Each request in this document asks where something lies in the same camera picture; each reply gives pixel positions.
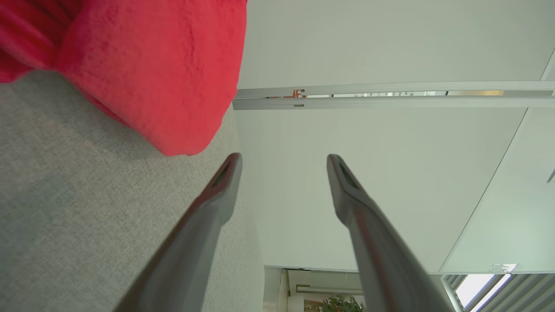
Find green potted plant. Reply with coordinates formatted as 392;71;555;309
321;295;366;312

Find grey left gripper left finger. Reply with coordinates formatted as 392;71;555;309
114;153;242;312

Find grey fabric sofa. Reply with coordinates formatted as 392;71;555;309
0;69;266;312

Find grey partition post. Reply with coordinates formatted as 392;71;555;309
236;81;555;99
232;96;555;111

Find grey window blind slats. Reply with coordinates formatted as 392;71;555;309
441;273;555;312

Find red Bulls basketball jersey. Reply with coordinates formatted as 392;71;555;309
0;0;248;156

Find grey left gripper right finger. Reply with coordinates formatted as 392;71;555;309
326;154;456;312

